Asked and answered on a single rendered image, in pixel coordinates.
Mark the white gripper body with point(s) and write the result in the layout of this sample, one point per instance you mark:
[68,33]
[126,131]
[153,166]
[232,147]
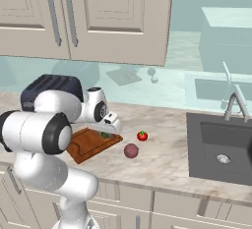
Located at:
[110,127]

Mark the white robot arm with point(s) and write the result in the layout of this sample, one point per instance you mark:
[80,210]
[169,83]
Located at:
[36,131]

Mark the brown wooden cutting board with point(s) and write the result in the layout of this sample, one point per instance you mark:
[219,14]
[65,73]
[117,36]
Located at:
[90,146]

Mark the reddish brown onion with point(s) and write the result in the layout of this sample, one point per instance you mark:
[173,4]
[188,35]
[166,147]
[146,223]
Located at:
[131,150]

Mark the red tomato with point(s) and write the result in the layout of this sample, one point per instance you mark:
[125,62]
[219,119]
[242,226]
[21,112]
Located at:
[142,136]

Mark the green vegetable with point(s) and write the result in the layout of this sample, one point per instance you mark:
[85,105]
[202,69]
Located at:
[105,135]

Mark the beige drawer front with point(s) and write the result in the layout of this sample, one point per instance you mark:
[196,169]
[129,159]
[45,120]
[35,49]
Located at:
[177,203]
[128,197]

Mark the dark blue toaster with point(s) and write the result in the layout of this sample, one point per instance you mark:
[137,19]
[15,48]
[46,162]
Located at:
[52,84]

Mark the beige lower cupboard door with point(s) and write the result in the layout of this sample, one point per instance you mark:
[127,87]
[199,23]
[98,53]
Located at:
[10,206]
[114,219]

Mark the beige cupboard door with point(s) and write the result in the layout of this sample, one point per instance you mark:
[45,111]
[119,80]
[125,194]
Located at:
[23,13]
[114,219]
[10,206]
[118,16]

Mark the dark grey sink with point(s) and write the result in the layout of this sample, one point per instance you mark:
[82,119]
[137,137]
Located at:
[216,141]

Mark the beige upper cupboard door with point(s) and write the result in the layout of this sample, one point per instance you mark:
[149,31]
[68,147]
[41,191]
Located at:
[118,16]
[23,13]

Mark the grey metal tap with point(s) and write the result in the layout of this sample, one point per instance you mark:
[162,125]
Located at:
[231,103]

